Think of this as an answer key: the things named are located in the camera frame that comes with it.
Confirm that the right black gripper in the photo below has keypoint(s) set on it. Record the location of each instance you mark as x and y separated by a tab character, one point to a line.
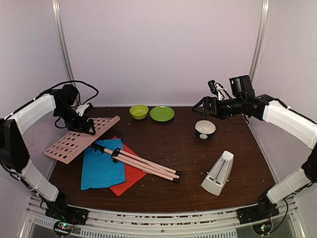
206	100

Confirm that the white metronome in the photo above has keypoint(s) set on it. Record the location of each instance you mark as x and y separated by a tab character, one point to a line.
217	177

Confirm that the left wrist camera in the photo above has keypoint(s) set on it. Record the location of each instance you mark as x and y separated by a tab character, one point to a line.
83	109

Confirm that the red paper sheet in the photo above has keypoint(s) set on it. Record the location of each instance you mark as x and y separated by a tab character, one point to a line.
125	176

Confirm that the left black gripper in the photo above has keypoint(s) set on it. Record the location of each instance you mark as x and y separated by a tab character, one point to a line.
80	127

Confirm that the aluminium post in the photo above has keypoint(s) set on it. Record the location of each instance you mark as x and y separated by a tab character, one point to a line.
260	41
62	41

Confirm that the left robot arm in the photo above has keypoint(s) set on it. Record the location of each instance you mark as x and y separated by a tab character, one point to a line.
14	155

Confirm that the dark bowl white inside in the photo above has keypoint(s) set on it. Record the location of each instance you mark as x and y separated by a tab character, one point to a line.
205	129

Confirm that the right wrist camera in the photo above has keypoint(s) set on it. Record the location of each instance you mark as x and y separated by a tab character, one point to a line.
217	89

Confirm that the green plate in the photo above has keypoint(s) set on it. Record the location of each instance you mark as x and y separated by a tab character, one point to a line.
162	113

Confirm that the left aluminium post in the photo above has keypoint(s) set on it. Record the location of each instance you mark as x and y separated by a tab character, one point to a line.
62	41

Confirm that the pink music stand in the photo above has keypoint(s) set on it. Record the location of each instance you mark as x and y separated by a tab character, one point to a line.
73	143

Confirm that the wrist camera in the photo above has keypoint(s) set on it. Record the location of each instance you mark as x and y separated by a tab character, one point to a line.
83	109
217	89

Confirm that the right aluminium post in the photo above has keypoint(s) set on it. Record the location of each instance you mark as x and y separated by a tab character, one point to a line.
260	41

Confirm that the blue paper sheet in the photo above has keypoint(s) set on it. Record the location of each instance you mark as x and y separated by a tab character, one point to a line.
99	170

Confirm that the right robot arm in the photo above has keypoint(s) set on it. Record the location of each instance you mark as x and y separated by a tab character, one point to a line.
273	111

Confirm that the lime green bowl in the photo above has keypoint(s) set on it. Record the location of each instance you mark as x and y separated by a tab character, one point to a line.
139	111

